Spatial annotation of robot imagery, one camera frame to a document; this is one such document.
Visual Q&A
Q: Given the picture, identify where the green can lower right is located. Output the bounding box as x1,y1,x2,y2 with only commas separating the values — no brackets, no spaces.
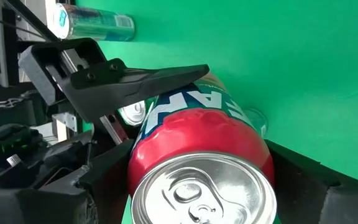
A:
53,2,135,42

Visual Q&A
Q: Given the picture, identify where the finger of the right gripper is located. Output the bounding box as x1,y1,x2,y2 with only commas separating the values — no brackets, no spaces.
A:
56,58,211,124

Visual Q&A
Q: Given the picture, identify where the silver metal bracket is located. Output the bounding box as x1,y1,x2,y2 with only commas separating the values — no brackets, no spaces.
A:
51,111,78,133

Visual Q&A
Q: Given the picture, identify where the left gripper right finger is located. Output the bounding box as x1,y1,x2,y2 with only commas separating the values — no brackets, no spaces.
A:
265,139,358,224

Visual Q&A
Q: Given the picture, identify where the green table mat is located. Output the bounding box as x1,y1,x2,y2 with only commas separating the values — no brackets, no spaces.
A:
75,0,358,224

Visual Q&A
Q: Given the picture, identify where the green Sprite can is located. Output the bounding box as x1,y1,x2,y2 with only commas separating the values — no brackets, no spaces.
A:
117,96,270,139

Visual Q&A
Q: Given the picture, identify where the red Fanta can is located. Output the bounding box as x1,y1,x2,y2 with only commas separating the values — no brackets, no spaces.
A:
126,73,278,224

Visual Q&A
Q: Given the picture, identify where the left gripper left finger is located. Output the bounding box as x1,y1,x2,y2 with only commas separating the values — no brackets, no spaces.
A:
0,139,136,224

